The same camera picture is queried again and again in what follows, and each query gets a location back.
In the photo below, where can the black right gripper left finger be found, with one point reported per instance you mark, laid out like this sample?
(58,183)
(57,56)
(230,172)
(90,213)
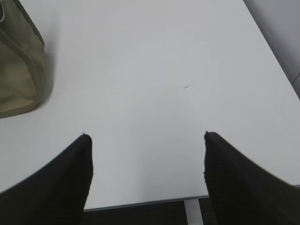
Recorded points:
(54,195)

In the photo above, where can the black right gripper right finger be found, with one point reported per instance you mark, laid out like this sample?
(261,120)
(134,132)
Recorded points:
(243,193)

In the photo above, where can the khaki yellow canvas bag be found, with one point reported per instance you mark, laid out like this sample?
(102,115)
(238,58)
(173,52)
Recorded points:
(22,60)

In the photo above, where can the white table leg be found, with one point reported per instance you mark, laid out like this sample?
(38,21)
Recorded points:
(193,212)

